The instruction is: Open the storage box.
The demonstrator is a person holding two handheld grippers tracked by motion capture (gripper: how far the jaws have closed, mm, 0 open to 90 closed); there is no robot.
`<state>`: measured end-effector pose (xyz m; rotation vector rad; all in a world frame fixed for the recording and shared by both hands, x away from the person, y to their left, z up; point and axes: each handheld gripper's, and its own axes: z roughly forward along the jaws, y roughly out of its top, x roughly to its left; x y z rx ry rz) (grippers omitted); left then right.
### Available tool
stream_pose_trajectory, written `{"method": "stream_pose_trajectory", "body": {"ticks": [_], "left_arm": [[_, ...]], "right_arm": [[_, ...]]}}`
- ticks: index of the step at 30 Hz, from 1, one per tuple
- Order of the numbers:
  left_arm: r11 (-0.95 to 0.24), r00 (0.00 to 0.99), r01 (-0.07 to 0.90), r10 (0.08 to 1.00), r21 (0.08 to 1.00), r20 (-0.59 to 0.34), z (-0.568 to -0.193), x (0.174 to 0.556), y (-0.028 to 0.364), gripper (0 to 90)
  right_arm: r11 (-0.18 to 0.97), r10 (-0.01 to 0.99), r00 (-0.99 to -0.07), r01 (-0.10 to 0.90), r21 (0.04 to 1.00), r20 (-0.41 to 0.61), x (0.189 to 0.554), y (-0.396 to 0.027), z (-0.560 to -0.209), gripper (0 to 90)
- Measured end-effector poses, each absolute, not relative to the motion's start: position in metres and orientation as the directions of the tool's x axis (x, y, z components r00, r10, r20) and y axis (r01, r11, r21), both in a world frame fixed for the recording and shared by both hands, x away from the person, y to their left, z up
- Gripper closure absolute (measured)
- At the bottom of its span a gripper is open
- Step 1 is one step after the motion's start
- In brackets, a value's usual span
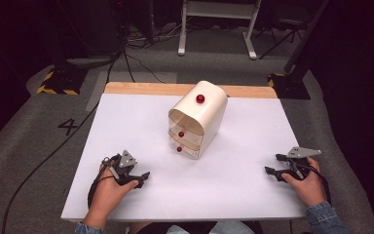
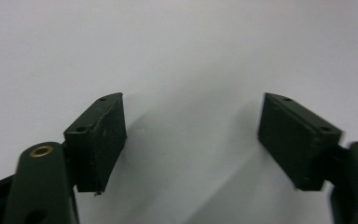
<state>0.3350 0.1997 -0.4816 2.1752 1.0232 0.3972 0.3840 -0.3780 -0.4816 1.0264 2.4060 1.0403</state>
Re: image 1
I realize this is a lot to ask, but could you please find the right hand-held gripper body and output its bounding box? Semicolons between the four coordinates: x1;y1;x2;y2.
285;146;322;180

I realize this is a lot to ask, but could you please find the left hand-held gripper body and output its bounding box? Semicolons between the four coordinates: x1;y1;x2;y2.
101;149;138;187

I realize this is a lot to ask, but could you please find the person's right hand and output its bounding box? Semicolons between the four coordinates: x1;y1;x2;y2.
280;157;326;208

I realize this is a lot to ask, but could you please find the person's left hand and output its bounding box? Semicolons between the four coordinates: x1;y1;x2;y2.
90;163;140;218

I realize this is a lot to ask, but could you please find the white table mat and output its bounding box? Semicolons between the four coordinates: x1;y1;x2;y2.
60;93;307;222

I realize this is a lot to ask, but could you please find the cream drawer with red knob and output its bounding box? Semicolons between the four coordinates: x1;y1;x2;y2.
168;125;206;146
168;137;204;160

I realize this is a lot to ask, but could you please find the cream mini drawer cabinet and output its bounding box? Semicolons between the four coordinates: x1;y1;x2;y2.
168;80;229;160

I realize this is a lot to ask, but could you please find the black stand base striped tape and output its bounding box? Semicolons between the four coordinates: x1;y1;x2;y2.
35;63;90;97

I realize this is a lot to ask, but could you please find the dark equipment case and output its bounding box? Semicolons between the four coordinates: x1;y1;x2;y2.
56;0;126;67

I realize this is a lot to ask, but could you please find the right hand-held gripper cable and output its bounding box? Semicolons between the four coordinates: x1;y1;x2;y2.
307;163;333;207

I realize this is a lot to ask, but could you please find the hand-held gripper cable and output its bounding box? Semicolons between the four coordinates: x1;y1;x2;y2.
307;163;333;207
87;156;120;210

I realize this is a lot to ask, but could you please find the left hand-held gripper cable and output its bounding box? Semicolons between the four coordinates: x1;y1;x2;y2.
87;156;120;210

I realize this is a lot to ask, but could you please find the black stand with slanted post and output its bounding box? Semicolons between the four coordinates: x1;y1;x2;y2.
267;0;331;100

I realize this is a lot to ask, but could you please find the long black floor cable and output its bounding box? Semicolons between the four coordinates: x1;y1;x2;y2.
0;48;126;234

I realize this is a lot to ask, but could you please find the thin black floor cable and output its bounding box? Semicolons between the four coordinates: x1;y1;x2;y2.
124;52;166;85

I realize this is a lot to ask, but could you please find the white metal table frame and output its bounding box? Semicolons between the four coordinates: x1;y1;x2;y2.
177;0;263;60

